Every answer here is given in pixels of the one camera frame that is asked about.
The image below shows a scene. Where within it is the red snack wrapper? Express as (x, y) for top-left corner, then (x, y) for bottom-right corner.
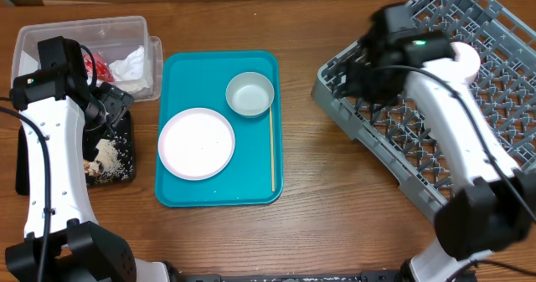
(84, 53), (115, 85)

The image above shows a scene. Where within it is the white napkin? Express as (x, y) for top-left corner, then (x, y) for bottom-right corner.
(109, 46), (152, 95)

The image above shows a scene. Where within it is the brown food scrap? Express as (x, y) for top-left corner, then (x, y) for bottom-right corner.
(84, 160), (104, 177)

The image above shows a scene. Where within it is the small white plate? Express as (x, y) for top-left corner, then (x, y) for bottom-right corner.
(451, 42), (481, 86)

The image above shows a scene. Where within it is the large white plate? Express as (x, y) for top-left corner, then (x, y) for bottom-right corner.
(157, 108), (235, 181)

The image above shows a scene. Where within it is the grey dishwasher rack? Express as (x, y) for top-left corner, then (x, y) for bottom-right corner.
(312, 0), (535, 219)

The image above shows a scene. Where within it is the grey shallow bowl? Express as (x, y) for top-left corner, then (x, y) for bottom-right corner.
(225, 72), (275, 117)

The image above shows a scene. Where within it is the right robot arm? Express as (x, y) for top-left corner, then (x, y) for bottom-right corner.
(334, 3), (535, 281)

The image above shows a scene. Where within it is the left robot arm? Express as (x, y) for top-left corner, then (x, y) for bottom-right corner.
(1, 36), (180, 281)

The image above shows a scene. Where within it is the black rectangular tray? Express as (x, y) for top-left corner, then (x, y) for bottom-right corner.
(15, 111), (136, 196)

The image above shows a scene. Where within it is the spilled rice pile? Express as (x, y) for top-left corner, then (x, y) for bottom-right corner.
(85, 135), (135, 186)

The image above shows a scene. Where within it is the clear plastic storage bin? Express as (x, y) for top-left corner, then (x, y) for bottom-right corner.
(11, 16), (163, 102)

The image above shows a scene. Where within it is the teal serving tray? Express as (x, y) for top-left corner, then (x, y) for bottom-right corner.
(155, 50), (283, 208)

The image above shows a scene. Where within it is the wooden chopstick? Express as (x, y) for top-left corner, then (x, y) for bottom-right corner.
(269, 106), (276, 192)

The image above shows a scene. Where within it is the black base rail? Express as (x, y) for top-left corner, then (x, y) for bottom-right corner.
(170, 270), (399, 282)

